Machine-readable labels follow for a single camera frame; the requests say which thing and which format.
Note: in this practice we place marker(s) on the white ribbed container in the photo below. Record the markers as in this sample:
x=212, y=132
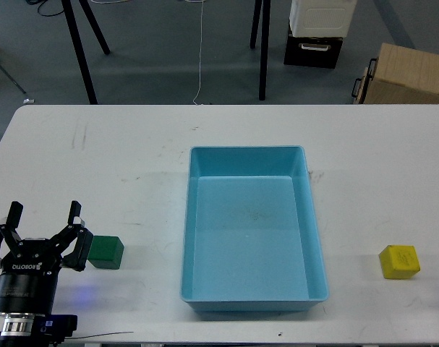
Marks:
x=321, y=19

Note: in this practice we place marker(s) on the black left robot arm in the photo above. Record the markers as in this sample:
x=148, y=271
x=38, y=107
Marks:
x=35, y=329

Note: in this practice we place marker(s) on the light blue plastic bin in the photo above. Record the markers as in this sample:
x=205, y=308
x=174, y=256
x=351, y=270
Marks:
x=251, y=241

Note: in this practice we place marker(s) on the black tripod leg inner left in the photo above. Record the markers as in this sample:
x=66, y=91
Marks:
x=95, y=26

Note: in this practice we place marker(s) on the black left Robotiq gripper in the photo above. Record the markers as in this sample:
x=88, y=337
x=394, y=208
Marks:
x=30, y=271

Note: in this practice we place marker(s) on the black drawer box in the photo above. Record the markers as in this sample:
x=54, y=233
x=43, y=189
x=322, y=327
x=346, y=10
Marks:
x=312, y=52

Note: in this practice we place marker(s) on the black stand leg right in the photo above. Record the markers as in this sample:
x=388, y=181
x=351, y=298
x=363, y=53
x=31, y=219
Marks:
x=264, y=47

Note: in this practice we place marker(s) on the black stand leg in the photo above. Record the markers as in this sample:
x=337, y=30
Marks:
x=255, y=23
x=264, y=47

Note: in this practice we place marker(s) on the light wooden box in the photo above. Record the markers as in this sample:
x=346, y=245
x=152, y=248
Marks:
x=399, y=75

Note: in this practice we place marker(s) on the green wooden block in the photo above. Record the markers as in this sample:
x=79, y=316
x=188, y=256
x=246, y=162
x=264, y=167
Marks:
x=106, y=252

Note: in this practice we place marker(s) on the black stand leg rear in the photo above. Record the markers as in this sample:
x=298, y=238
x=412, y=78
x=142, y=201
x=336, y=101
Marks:
x=255, y=23

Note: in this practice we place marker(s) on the yellow wooden block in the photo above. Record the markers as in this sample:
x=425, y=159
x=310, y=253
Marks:
x=399, y=262

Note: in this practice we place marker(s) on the black tripod leg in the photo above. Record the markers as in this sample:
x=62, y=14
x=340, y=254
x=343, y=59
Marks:
x=79, y=51
x=95, y=26

